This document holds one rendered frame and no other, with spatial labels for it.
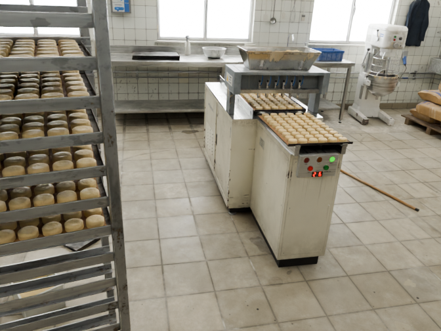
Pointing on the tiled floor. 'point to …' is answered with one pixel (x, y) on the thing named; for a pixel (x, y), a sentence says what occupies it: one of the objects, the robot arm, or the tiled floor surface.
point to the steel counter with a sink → (149, 106)
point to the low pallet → (422, 124)
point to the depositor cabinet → (231, 148)
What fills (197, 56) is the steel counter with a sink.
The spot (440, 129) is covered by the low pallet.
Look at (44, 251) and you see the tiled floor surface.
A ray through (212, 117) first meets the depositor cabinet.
